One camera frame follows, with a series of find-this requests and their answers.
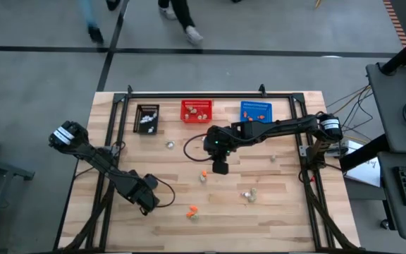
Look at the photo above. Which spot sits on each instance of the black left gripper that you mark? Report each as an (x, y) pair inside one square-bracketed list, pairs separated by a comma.
[(136, 190)]

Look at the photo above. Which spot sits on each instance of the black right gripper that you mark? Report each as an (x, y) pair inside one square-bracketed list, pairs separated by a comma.
[(220, 155)]

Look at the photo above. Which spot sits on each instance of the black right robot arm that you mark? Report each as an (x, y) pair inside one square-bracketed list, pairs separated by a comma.
[(287, 127)]

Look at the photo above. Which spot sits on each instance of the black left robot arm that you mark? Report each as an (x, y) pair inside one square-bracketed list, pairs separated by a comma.
[(93, 157)]

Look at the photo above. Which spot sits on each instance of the red plastic basket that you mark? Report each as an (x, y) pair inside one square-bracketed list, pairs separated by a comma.
[(208, 106)]

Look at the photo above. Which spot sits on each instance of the blue plastic basket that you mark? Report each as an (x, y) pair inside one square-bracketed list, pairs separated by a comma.
[(259, 106)]

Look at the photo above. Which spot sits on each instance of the black table clamp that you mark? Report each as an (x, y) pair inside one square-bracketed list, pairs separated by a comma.
[(262, 91), (129, 91)]

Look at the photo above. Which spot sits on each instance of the black plastic basket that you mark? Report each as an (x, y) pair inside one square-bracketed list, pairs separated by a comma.
[(137, 127)]

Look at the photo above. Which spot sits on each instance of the black desk leg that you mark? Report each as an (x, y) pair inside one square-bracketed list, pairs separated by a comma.
[(359, 153)]

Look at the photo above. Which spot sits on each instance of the person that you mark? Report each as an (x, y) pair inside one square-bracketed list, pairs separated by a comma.
[(182, 14), (95, 35)]

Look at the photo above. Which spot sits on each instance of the white paper sheet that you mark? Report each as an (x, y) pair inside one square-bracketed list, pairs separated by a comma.
[(367, 173)]

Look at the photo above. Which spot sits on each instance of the grey desk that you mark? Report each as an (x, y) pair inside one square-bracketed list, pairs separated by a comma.
[(389, 116), (388, 211)]

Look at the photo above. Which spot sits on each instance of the black desk caster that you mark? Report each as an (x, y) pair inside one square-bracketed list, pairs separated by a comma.
[(385, 224)]

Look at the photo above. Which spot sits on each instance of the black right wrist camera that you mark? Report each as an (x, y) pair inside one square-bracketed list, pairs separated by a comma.
[(220, 168)]

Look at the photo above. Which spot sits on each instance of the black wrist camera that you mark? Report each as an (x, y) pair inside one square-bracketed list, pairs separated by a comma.
[(151, 180), (220, 168)]

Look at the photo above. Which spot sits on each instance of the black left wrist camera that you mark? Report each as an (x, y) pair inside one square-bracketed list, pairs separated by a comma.
[(151, 180)]

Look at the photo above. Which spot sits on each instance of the black aluminium table frame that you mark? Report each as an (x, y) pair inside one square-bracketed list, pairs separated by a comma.
[(224, 95)]

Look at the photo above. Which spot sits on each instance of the silver mounting bracket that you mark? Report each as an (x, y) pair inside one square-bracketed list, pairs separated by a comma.
[(303, 151)]

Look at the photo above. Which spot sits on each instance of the black diagonal post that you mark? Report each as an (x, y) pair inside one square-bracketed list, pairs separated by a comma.
[(404, 53)]

